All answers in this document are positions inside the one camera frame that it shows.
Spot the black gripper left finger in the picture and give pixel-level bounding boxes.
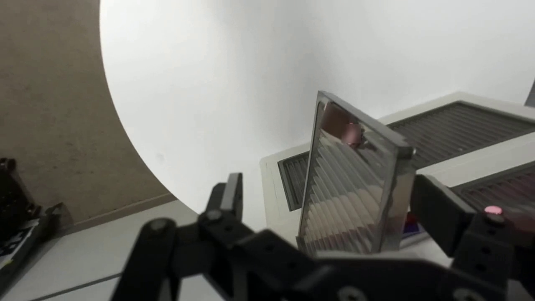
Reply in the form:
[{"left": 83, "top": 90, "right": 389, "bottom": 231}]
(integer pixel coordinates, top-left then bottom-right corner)
[{"left": 200, "top": 172, "right": 243, "bottom": 221}]

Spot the white three-tier cabinet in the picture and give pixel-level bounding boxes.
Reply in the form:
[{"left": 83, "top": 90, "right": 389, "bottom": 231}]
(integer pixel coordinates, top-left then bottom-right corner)
[{"left": 260, "top": 94, "right": 535, "bottom": 251}]

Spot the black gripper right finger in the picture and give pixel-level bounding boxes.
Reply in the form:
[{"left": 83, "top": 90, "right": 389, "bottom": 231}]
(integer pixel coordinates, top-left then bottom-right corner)
[{"left": 409, "top": 174, "right": 514, "bottom": 268}]

